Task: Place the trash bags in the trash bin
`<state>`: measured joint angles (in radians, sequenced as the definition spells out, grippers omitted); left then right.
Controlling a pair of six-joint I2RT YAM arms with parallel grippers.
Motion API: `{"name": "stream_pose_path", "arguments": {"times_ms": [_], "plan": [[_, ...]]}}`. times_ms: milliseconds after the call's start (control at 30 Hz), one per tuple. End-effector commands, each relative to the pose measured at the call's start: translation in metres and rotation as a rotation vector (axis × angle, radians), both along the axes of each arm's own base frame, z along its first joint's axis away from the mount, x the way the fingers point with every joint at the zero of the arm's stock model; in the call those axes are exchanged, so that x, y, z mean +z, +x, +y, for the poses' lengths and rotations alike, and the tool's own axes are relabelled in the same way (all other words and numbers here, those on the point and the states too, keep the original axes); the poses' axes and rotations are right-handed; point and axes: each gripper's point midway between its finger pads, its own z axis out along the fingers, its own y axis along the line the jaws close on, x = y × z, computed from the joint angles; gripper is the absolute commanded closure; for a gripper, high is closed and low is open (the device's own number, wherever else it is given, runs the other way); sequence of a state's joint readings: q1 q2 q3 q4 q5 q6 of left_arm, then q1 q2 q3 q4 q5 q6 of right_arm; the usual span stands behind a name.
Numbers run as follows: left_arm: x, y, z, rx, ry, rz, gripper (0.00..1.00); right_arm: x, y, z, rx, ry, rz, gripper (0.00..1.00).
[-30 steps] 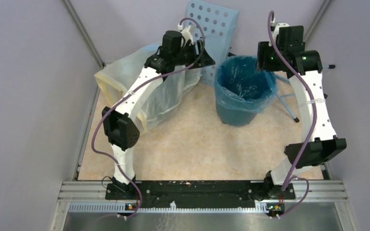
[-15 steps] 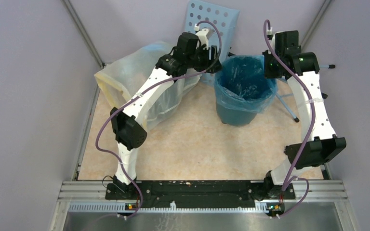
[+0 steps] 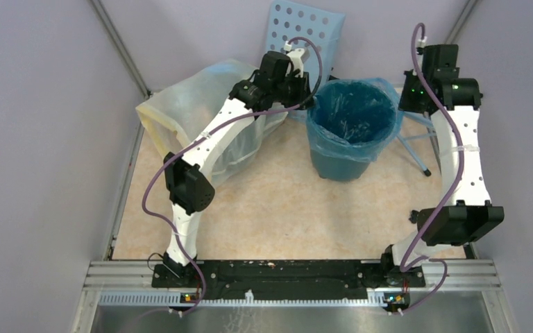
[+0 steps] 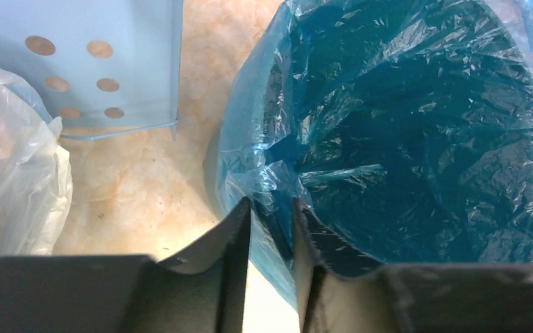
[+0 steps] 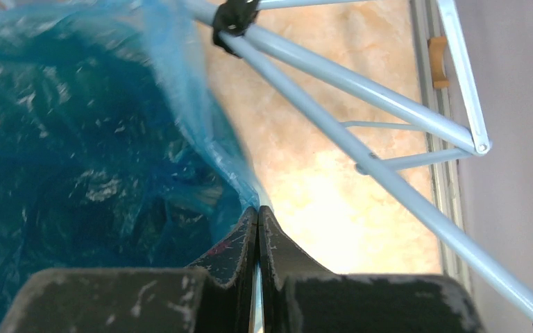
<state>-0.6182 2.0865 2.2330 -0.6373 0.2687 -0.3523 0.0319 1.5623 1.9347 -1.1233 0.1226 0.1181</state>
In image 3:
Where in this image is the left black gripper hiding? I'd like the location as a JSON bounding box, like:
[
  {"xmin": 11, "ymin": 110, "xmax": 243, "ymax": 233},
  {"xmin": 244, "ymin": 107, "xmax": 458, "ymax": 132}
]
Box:
[{"xmin": 271, "ymin": 70, "xmax": 314, "ymax": 110}]

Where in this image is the blue plastic trash bag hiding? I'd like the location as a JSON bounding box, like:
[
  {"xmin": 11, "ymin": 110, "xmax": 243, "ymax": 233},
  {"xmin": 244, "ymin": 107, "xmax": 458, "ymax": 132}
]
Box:
[{"xmin": 289, "ymin": 77, "xmax": 405, "ymax": 163}]

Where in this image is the teal plastic trash bin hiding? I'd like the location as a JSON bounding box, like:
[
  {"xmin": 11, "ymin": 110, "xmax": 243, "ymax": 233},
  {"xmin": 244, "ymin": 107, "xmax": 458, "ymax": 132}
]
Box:
[{"xmin": 310, "ymin": 78, "xmax": 398, "ymax": 182}]

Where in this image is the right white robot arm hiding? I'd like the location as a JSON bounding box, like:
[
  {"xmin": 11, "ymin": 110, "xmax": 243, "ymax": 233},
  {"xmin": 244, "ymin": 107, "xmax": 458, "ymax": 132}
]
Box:
[{"xmin": 364, "ymin": 42, "xmax": 505, "ymax": 288}]

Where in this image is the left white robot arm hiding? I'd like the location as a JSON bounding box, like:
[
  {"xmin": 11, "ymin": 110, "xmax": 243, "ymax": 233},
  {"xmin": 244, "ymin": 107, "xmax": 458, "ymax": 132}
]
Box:
[{"xmin": 152, "ymin": 45, "xmax": 313, "ymax": 287}]

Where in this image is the light blue perforated stool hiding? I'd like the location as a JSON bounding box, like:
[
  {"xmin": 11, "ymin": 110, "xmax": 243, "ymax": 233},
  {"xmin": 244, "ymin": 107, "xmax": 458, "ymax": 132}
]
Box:
[{"xmin": 265, "ymin": 1, "xmax": 431, "ymax": 182}]

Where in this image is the small black clip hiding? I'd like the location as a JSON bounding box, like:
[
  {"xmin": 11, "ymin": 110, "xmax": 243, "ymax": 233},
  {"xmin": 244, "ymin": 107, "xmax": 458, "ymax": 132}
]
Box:
[{"xmin": 409, "ymin": 210, "xmax": 419, "ymax": 224}]

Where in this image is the translucent white bag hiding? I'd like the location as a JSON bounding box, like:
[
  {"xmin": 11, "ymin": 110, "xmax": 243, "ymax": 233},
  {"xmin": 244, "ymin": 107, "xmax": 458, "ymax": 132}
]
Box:
[{"xmin": 136, "ymin": 59, "xmax": 287, "ymax": 187}]

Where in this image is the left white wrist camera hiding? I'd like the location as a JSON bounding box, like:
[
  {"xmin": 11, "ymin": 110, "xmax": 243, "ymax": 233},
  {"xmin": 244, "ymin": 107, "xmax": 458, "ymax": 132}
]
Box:
[{"xmin": 282, "ymin": 41, "xmax": 310, "ymax": 78}]

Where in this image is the right aluminium frame post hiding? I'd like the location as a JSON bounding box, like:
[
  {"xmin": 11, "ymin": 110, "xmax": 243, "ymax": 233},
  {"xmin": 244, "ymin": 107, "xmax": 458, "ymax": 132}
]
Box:
[{"xmin": 443, "ymin": 0, "xmax": 482, "ymax": 44}]

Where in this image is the aluminium frame post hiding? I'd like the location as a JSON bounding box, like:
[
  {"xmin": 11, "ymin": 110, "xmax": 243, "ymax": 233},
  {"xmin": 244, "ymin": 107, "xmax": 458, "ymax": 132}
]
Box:
[
  {"xmin": 87, "ymin": 0, "xmax": 151, "ymax": 100},
  {"xmin": 443, "ymin": 0, "xmax": 482, "ymax": 44}
]

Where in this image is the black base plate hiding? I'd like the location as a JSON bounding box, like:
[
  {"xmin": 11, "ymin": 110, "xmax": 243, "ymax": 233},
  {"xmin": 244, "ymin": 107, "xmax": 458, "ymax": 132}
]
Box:
[{"xmin": 151, "ymin": 259, "xmax": 426, "ymax": 301}]

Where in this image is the left aluminium frame post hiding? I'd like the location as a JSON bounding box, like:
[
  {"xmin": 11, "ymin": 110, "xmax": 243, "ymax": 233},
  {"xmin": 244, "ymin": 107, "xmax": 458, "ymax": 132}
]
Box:
[{"xmin": 87, "ymin": 0, "xmax": 151, "ymax": 100}]

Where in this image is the white cable duct strip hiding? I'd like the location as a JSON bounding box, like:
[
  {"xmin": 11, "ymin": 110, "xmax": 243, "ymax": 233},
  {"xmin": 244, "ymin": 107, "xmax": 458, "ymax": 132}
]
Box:
[{"xmin": 99, "ymin": 291, "xmax": 387, "ymax": 308}]

